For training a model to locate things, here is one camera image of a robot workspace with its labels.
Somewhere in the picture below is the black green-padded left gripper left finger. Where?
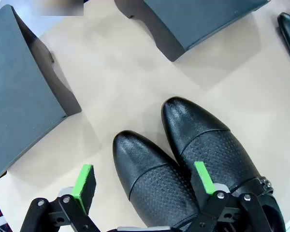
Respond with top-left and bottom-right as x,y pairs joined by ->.
19,164 -> 100,232

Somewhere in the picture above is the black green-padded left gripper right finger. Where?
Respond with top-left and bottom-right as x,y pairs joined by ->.
189,161 -> 274,232

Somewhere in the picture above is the black perforated buckle shoe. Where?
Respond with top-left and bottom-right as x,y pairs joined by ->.
112,130 -> 201,232
161,96 -> 287,232

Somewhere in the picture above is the dark grey shoe stand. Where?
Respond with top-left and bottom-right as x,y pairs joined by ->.
114,0 -> 271,62
0,4 -> 82,184

